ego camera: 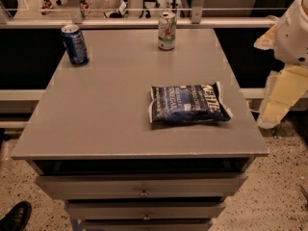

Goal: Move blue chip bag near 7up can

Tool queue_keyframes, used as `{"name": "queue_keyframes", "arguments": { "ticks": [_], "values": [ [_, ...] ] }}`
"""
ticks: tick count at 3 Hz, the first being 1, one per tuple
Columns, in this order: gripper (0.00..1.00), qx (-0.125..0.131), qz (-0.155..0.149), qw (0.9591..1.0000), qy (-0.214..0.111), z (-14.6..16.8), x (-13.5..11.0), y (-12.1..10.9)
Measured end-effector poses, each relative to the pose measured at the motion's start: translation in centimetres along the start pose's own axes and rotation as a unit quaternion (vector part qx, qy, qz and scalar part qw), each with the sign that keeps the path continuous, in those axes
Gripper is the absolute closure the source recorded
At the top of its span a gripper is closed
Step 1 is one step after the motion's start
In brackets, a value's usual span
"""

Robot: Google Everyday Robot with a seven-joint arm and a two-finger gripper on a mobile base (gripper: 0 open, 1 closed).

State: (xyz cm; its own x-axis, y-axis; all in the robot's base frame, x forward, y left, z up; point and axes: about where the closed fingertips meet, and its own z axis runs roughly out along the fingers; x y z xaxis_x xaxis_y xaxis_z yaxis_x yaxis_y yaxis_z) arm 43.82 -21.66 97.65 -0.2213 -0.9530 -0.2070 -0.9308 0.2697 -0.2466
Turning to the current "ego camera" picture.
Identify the upper grey drawer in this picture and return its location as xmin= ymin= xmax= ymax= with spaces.
xmin=36 ymin=173 xmax=247 ymax=200

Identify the person's left sandaled foot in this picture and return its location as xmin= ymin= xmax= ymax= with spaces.
xmin=41 ymin=0 xmax=54 ymax=15

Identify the blue Pepsi can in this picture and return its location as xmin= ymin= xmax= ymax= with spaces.
xmin=61 ymin=24 xmax=89 ymax=65

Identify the black leather shoe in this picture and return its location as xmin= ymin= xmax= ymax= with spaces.
xmin=0 ymin=201 xmax=32 ymax=231

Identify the blue Kettle chip bag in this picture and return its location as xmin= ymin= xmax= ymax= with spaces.
xmin=149 ymin=82 xmax=233 ymax=123

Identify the lower grey drawer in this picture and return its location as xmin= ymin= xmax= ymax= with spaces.
xmin=83 ymin=219 xmax=213 ymax=231

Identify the green white 7up can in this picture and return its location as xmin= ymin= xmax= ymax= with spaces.
xmin=158 ymin=12 xmax=176 ymax=50

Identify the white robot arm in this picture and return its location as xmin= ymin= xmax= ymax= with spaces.
xmin=254 ymin=0 xmax=308 ymax=129

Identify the grey metal railing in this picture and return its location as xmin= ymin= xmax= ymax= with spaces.
xmin=1 ymin=0 xmax=278 ymax=29

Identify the grey drawer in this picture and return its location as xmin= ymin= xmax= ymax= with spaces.
xmin=83 ymin=219 xmax=213 ymax=231
xmin=36 ymin=173 xmax=247 ymax=200
xmin=66 ymin=201 xmax=225 ymax=220

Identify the middle grey drawer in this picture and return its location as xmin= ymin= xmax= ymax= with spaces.
xmin=66 ymin=201 xmax=225 ymax=220

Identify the person's right sandaled foot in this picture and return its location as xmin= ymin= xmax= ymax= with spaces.
xmin=80 ymin=0 xmax=90 ymax=17

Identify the person's sandaled foot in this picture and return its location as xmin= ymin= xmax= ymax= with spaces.
xmin=41 ymin=0 xmax=54 ymax=15
xmin=80 ymin=0 xmax=90 ymax=17

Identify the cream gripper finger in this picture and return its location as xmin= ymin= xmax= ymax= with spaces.
xmin=257 ymin=98 xmax=291 ymax=129
xmin=269 ymin=64 xmax=308 ymax=108

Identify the grey drawer cabinet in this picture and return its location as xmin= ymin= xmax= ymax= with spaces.
xmin=11 ymin=28 xmax=270 ymax=231

